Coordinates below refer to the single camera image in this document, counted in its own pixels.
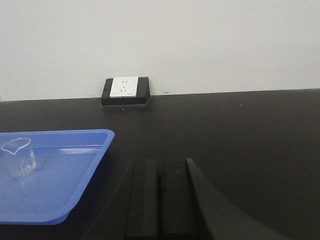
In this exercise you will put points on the white socket in black box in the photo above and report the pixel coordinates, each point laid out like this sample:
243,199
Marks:
129,90

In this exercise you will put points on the blue plastic tray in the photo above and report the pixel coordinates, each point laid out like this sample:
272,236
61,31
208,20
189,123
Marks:
67,160

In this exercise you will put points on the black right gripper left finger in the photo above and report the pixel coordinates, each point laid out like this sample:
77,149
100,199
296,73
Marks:
132,213

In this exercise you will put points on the clear glass beaker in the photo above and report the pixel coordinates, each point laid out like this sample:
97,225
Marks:
20,157

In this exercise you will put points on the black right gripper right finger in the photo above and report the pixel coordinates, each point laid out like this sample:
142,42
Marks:
193,209

